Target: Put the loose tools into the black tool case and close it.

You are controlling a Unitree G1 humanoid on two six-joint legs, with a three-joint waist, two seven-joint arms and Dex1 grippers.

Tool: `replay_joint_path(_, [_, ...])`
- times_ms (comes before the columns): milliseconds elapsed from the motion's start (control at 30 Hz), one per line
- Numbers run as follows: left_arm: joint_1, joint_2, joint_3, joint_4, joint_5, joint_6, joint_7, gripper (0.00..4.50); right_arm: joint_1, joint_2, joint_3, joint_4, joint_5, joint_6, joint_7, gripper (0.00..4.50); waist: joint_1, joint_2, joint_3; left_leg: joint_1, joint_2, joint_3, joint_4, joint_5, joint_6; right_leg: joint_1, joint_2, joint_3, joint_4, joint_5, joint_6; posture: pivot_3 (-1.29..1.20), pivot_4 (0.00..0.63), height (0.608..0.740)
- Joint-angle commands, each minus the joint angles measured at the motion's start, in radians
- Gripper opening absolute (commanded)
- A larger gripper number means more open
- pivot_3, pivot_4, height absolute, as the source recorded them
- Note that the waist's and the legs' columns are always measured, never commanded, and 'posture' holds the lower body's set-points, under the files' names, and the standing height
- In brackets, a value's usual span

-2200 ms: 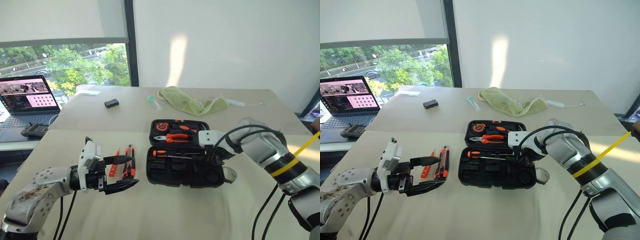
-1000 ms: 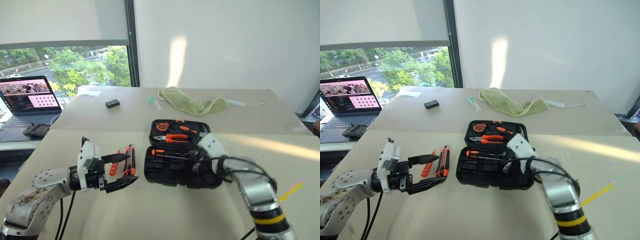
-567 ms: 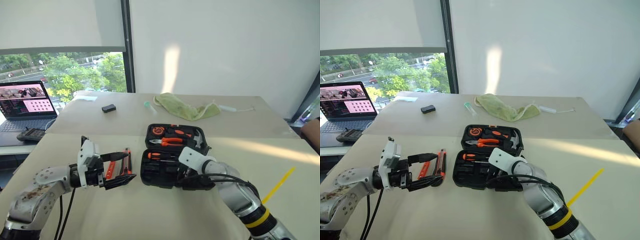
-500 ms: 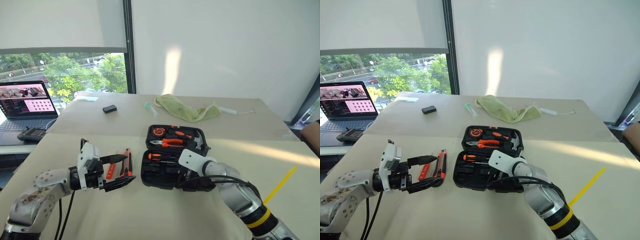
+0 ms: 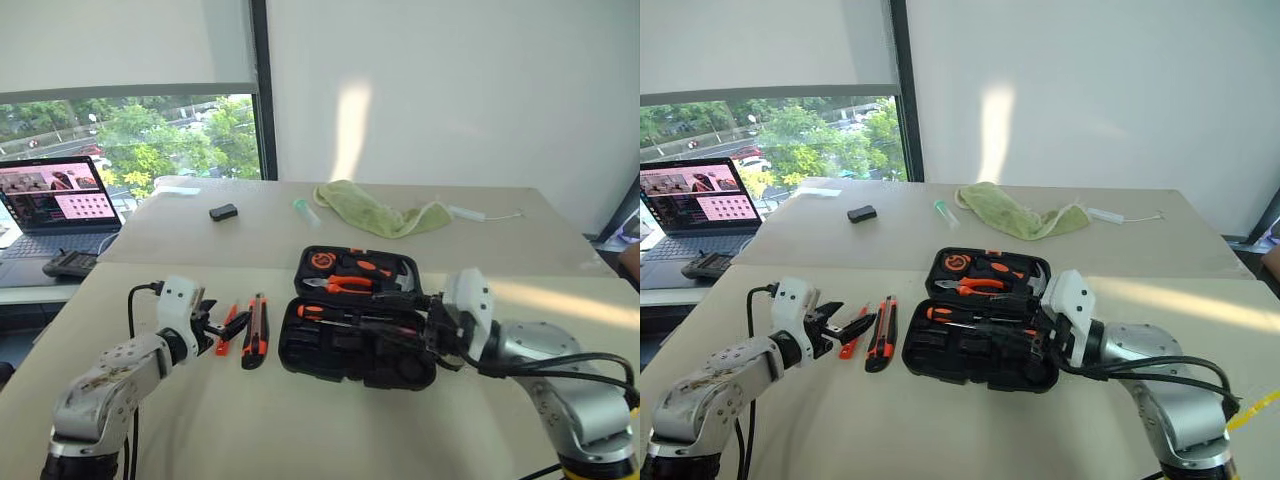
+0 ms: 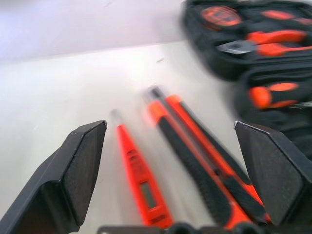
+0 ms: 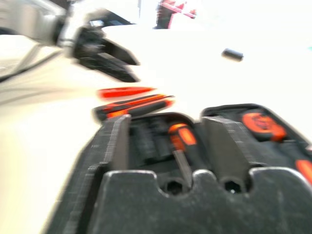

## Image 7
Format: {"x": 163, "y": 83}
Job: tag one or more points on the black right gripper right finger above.
{"x": 226, "y": 146}

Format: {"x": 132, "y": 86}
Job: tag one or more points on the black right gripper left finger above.
{"x": 107, "y": 151}

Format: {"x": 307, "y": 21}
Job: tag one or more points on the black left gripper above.
{"x": 87, "y": 48}

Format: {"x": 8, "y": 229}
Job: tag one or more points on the black tool case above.
{"x": 275, "y": 151}

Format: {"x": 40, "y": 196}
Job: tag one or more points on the orange utility knife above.
{"x": 124, "y": 92}

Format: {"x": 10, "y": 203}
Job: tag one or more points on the orange black tape measure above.
{"x": 263, "y": 125}

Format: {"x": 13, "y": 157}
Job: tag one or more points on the orange black screwdriver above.
{"x": 182, "y": 137}

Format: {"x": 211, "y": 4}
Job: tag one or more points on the open laptop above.
{"x": 168, "y": 14}

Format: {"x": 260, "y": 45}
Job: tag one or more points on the small black box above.
{"x": 232, "y": 55}

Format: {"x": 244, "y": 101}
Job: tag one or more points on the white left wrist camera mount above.
{"x": 70, "y": 29}

